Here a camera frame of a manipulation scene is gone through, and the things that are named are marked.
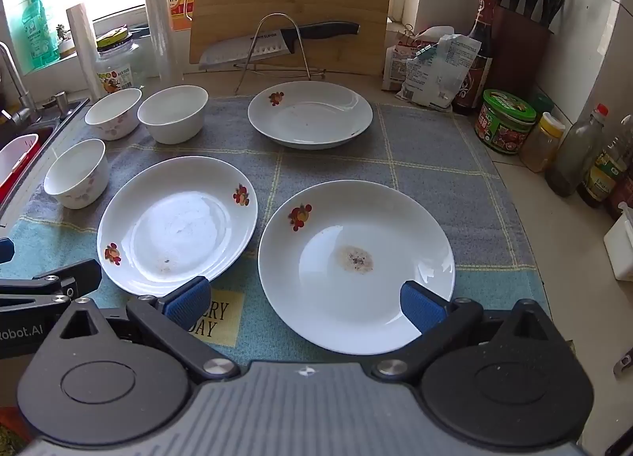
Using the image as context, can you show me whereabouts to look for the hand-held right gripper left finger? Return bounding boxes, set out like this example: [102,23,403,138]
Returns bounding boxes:
[59,277,241,384]

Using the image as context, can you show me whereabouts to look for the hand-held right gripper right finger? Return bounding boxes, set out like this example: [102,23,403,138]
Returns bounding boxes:
[371,280,552,384]

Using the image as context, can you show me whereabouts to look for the white flower print plate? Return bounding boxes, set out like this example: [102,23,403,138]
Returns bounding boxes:
[247,81,373,150]
[97,156,259,297]
[258,180,456,355]

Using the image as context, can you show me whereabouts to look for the white bowl pink flowers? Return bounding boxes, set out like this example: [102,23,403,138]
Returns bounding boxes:
[44,138,110,210]
[84,88,143,141]

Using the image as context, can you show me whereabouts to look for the plain white bowl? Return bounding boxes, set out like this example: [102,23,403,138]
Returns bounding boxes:
[137,85,208,145]

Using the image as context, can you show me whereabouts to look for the white plastic basket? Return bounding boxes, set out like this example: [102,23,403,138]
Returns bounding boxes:
[0,134,39,200]

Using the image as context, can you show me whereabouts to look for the red plastic basin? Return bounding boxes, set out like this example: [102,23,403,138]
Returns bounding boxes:
[0,124,54,204]

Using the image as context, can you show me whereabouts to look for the steel sink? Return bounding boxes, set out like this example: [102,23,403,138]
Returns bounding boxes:
[0,97,92,229]

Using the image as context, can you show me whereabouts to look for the grey blue checked towel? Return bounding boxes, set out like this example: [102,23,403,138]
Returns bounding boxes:
[10,95,550,372]

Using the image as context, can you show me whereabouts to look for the steel faucet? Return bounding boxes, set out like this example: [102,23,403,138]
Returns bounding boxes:
[0,40,38,125]

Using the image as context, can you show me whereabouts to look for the green lid sauce jar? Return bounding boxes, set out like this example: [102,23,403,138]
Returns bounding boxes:
[475,89,537,155]

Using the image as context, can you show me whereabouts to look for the small yellow lid jar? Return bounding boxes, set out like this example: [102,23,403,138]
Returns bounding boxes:
[519,112,565,174]

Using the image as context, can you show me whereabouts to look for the white plastic container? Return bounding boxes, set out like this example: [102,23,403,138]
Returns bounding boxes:
[603,203,633,282]

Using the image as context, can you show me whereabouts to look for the glass jar yellow lid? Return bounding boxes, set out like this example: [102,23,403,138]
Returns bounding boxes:
[94,27,146,95]

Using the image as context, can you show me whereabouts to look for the white plastic bag roll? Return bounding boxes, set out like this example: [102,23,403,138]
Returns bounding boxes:
[66,3,102,101]

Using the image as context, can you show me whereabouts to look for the clear bottle red cap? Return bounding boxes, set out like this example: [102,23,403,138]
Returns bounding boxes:
[545,104,610,198]

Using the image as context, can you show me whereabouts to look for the green dish soap bottle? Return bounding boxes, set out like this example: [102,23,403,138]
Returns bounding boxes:
[20,0,61,73]

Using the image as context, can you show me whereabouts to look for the oil bottle yellow cap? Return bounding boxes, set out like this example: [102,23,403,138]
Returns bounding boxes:
[576,114,633,209]

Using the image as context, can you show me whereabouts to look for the dark red label bottle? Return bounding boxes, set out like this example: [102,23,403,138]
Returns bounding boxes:
[606,174,633,220]

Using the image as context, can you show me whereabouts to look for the white blue food packet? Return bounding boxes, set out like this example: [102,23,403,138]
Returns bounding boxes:
[396,34,483,113]

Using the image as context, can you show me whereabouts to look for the red white food packet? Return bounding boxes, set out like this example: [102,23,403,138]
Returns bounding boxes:
[382,25,446,93]

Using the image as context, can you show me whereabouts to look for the brown knife block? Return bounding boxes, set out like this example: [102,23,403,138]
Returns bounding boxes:
[487,6,552,108]

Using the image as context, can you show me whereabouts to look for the dark soy sauce bottle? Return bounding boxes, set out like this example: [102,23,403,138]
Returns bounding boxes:
[452,0,498,115]

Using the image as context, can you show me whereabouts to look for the clear plastic wrap roll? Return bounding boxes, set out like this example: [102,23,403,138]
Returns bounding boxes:
[140,0,183,86]

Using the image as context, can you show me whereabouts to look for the black kitchen scissors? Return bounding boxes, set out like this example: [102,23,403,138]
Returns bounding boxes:
[540,0,569,29]

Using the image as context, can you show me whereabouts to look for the black handled kitchen knife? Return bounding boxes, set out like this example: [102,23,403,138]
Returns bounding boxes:
[199,21,361,72]

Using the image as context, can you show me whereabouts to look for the metal wire rack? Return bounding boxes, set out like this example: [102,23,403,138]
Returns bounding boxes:
[235,13,327,95]

